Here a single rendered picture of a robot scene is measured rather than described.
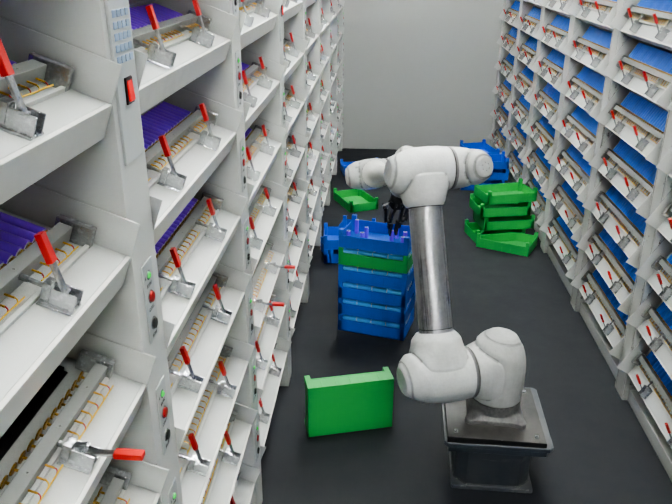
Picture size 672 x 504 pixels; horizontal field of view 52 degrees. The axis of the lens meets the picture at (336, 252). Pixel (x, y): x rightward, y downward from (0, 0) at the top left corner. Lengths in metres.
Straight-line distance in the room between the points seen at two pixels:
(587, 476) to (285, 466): 0.97
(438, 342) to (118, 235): 1.26
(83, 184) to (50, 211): 0.06
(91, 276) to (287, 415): 1.75
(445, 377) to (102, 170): 1.35
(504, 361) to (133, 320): 1.33
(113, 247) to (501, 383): 1.42
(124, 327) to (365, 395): 1.50
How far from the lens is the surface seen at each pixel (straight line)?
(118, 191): 0.92
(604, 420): 2.72
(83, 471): 0.90
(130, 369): 1.04
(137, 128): 0.96
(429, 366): 2.02
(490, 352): 2.09
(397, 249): 2.83
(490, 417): 2.20
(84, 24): 0.89
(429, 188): 2.02
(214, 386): 1.71
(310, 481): 2.29
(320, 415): 2.41
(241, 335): 1.79
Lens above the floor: 1.53
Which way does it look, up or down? 23 degrees down
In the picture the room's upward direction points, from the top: straight up
